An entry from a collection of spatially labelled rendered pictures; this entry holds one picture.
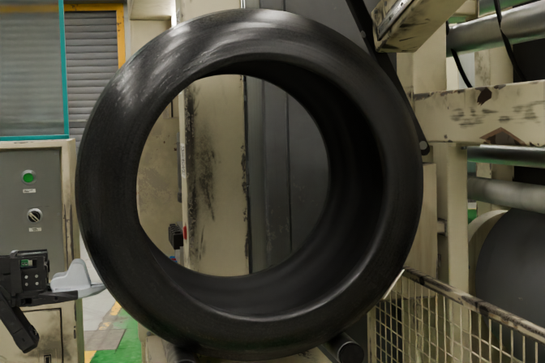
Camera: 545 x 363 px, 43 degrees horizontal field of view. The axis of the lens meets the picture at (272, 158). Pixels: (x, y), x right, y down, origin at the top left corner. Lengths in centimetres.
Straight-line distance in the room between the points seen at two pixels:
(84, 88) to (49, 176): 869
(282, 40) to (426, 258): 66
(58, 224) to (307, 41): 97
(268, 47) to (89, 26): 954
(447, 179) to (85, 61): 923
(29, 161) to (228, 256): 63
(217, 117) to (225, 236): 26
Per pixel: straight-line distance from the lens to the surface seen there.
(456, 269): 162
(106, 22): 1056
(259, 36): 110
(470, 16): 148
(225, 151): 147
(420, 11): 134
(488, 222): 192
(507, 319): 110
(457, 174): 159
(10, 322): 122
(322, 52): 113
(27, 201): 187
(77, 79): 1056
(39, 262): 118
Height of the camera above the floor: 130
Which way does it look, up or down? 3 degrees down
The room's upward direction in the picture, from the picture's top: 2 degrees counter-clockwise
